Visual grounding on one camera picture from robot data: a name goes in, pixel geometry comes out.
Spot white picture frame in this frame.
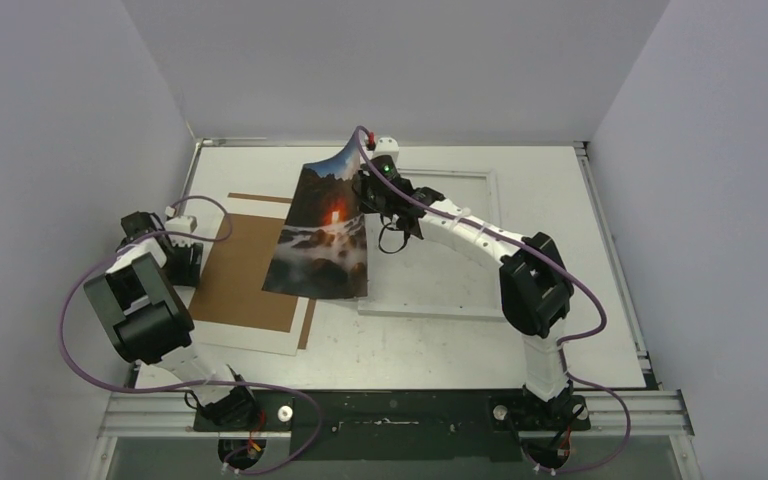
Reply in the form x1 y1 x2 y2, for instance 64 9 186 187
357 168 503 321

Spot landscape sunset photo print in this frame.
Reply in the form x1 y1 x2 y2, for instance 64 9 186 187
262 142 368 300

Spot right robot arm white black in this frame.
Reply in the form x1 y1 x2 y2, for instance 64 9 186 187
355 155 583 429

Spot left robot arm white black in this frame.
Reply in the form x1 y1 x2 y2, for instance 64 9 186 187
84 211 259 431

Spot white brown backing board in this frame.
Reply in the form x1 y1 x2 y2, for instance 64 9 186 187
185 192 319 358

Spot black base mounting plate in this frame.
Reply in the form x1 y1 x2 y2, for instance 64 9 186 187
192 388 591 462

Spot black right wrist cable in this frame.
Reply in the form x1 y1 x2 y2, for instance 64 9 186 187
377 218 414 256

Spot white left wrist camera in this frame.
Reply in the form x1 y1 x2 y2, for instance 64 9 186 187
163 206 197 248

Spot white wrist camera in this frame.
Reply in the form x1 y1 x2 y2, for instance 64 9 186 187
363 133 400 162
163 206 197 248

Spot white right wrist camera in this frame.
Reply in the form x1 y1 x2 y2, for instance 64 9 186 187
363 133 400 162

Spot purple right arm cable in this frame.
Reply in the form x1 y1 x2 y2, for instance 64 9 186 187
353 125 633 477

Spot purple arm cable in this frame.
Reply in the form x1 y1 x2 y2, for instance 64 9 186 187
353 125 633 477
59 194 324 478

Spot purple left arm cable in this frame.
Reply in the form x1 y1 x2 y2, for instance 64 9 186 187
59 194 324 478

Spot aluminium front rail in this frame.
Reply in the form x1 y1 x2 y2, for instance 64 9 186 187
99 390 694 438

